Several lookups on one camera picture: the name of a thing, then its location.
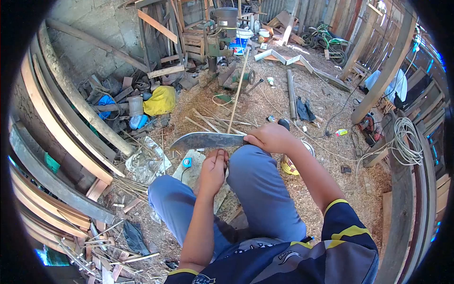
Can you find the green drill press machine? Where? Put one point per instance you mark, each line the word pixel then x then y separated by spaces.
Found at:
pixel 223 39

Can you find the person's left fingers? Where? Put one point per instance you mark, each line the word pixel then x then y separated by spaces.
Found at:
pixel 216 153

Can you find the wooden crate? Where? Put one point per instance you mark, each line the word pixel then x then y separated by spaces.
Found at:
pixel 193 44

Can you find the small colourful packet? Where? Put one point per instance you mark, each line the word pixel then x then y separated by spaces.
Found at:
pixel 341 132

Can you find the long thin bamboo stick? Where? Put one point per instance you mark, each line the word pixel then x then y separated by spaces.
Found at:
pixel 238 88

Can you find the person's right hand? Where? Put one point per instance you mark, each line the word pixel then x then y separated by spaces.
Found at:
pixel 275 138

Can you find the person's legs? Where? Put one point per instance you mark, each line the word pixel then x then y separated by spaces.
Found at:
pixel 259 191

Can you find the small paint can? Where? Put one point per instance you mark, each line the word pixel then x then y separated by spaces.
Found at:
pixel 264 36

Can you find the black plastic bag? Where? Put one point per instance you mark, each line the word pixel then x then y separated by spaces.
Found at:
pixel 134 238

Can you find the bundle of thin sticks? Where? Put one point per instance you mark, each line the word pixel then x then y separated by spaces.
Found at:
pixel 129 186

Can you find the blue plastic bag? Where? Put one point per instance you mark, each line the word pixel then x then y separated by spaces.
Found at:
pixel 105 103

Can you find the white angled frame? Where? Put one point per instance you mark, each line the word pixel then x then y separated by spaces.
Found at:
pixel 280 56

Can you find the pile of bamboo slivers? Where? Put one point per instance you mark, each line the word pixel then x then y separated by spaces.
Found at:
pixel 216 122

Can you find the stack of curved wooden planks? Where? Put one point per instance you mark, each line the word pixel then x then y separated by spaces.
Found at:
pixel 60 142

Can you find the red power tool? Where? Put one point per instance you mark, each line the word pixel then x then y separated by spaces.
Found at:
pixel 367 126

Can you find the grey flat slab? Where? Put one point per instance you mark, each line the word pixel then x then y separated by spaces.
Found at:
pixel 189 174

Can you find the yellow cloth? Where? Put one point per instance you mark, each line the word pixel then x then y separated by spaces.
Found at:
pixel 160 101

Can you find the green bicycle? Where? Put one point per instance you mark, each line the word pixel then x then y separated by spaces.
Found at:
pixel 328 42

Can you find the black cloth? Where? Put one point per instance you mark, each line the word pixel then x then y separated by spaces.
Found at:
pixel 304 110

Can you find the person's left thumb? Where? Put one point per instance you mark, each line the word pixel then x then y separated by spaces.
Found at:
pixel 225 160

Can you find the white and blue bucket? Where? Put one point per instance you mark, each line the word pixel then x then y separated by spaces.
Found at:
pixel 241 42

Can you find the yellow tin can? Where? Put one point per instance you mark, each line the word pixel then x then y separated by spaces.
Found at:
pixel 288 166

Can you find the white cloth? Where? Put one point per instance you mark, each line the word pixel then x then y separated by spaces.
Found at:
pixel 399 85

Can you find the person's left hand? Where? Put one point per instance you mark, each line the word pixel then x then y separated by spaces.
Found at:
pixel 212 172

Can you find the curved wooden beam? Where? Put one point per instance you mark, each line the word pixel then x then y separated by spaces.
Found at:
pixel 385 71

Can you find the clear plastic jar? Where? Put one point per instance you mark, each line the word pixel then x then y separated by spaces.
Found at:
pixel 135 105

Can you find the person's body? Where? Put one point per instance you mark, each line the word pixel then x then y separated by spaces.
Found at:
pixel 283 262

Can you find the blue plastic bottle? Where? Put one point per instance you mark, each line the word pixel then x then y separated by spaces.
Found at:
pixel 137 121

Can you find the person's right fingers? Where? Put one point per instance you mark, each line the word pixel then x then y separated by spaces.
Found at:
pixel 251 139

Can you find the blue tape measure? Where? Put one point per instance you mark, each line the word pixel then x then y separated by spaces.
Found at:
pixel 187 162

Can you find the crumpled clear plastic sheet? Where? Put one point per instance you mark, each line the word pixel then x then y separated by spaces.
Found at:
pixel 145 163

